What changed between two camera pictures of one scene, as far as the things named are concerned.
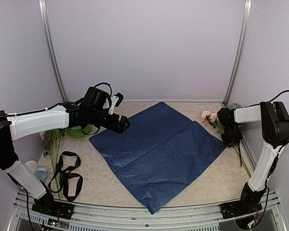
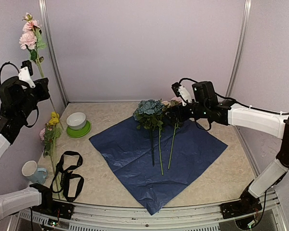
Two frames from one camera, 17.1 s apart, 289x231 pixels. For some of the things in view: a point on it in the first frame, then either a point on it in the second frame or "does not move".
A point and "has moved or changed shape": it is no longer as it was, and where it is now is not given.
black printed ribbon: (64, 179) does not move
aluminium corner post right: (239, 52) does not move
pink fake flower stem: (52, 138) -> (32, 40)
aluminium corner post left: (46, 24) does not move
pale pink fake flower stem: (213, 121) -> (172, 105)
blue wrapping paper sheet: (159, 152) does not move
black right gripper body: (232, 137) -> (198, 112)
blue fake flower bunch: (234, 106) has moved or changed shape
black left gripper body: (110, 125) -> (44, 95)
